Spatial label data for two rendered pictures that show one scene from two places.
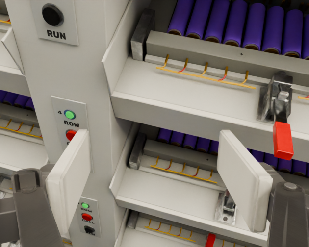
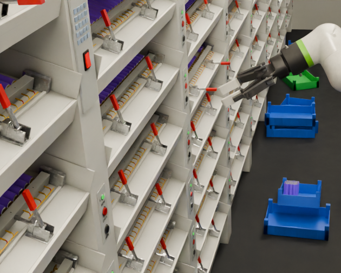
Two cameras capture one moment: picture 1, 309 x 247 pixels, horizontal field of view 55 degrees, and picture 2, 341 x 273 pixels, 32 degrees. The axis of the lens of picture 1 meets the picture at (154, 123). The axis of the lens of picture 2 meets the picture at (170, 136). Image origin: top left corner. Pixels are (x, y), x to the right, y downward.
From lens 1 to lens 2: 1.90 m
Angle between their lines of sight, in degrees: 69
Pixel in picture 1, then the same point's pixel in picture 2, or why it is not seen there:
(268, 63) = not seen: hidden behind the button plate
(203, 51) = not seen: hidden behind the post
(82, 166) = (230, 99)
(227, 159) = (225, 88)
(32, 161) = (176, 187)
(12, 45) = (184, 116)
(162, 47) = not seen: hidden behind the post
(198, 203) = (193, 149)
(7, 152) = (171, 194)
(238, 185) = (232, 85)
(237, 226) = (201, 143)
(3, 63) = (177, 130)
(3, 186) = (157, 258)
